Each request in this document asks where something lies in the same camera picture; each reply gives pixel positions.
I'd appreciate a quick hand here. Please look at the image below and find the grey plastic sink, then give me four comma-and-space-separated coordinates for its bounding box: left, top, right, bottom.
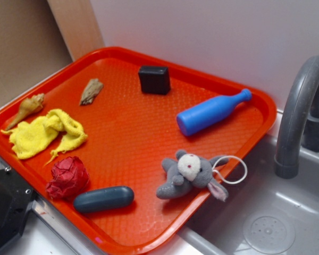
179, 136, 319, 254

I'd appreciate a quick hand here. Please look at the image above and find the tan spiral seashell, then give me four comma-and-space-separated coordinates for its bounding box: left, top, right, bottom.
5, 93, 45, 131

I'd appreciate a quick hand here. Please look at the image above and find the blue plastic bottle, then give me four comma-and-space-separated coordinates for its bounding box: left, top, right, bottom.
176, 89, 252, 136

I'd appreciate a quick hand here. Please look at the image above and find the crumpled red paper ball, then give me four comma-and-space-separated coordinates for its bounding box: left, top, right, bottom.
45, 156, 90, 199

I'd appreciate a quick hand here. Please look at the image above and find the red plastic tray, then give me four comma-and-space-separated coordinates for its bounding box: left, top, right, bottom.
0, 46, 278, 255

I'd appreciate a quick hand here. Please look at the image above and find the beige cardboard panel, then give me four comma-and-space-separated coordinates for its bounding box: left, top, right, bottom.
47, 0, 105, 61

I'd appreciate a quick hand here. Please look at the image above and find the grey plastic faucet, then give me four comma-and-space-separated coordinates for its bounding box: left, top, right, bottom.
274, 56, 319, 179

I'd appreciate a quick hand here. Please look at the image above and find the black metal bracket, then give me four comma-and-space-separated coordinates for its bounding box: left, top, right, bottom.
0, 169, 36, 252

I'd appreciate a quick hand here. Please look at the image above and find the yellow cloth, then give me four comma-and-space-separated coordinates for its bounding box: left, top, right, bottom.
1, 109, 88, 162

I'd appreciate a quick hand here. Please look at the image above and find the dark grey oval capsule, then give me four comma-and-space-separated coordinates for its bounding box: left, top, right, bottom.
73, 186, 135, 213

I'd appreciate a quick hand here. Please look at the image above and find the grey plush donkey toy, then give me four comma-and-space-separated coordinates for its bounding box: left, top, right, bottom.
156, 149, 248, 202

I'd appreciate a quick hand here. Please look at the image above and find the black box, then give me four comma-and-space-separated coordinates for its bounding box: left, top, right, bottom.
138, 66, 171, 95

